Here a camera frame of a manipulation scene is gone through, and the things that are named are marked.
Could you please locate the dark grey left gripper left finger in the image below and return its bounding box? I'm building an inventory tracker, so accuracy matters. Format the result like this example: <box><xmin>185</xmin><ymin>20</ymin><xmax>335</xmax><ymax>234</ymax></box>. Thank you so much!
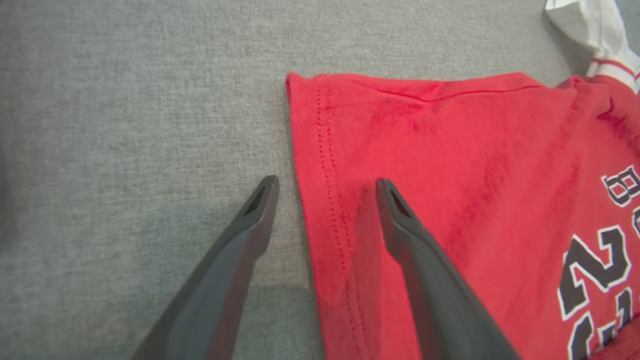
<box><xmin>131</xmin><ymin>175</ymin><xmax>280</xmax><ymax>360</ymax></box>

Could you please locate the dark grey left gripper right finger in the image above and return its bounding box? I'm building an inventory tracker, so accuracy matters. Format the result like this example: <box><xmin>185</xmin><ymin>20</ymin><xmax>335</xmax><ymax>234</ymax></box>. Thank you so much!
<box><xmin>376</xmin><ymin>178</ymin><xmax>521</xmax><ymax>360</ymax></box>

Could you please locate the red and white jersey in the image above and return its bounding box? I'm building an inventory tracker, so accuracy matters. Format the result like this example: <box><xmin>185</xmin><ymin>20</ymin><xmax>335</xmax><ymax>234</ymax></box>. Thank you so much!
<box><xmin>285</xmin><ymin>0</ymin><xmax>640</xmax><ymax>360</ymax></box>

